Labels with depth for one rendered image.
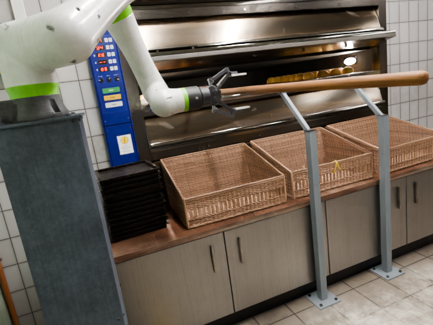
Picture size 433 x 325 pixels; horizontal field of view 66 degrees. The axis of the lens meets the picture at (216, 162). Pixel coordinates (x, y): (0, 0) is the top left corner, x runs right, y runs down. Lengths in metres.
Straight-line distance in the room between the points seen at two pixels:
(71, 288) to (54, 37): 0.65
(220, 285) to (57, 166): 1.07
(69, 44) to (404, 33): 2.60
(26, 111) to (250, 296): 1.36
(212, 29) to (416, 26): 1.69
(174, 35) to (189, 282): 1.33
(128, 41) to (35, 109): 0.48
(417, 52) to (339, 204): 1.61
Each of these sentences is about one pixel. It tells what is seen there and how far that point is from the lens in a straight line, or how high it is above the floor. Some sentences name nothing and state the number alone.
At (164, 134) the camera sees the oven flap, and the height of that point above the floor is 0.99.
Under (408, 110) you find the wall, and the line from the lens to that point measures 3.10.
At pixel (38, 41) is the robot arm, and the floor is 1.37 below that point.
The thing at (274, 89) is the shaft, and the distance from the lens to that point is 1.20.
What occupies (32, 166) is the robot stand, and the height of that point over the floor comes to 1.09.
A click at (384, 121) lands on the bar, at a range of 2.01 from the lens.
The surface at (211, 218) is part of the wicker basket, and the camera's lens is 1.64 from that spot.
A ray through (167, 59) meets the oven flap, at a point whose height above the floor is 1.40.
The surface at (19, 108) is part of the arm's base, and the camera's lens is 0.99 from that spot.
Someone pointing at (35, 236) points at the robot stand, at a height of 0.91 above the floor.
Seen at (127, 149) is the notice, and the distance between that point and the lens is 1.93.
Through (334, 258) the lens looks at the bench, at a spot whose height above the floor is 0.19.
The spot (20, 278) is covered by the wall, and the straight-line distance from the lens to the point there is 2.17.
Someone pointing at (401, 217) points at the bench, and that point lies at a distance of 2.35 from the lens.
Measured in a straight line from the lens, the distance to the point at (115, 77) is 1.92.
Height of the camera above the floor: 1.22
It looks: 13 degrees down
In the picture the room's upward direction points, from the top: 8 degrees counter-clockwise
